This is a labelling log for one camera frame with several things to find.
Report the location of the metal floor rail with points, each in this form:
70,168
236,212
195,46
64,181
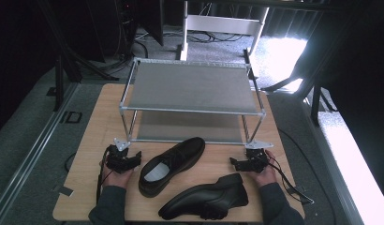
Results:
31,153

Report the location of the person's left hand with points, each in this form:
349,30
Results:
116,178

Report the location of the dark computer tower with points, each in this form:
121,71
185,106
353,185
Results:
140,22

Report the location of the black leather shoe white insole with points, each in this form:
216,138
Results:
168,168

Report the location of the white table frame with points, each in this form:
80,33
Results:
223,24

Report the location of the person's right hand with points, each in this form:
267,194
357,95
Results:
266,176

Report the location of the black tape strip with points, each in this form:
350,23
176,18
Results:
63,190

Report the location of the black metal stand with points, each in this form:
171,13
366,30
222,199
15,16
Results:
71,59
315,93

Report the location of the black floor bracket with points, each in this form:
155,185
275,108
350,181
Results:
73,117

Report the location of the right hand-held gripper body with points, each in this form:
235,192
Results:
256,159

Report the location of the metal shoe rack grey shelves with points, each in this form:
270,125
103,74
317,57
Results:
193,87

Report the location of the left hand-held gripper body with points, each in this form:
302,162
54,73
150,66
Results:
118,156

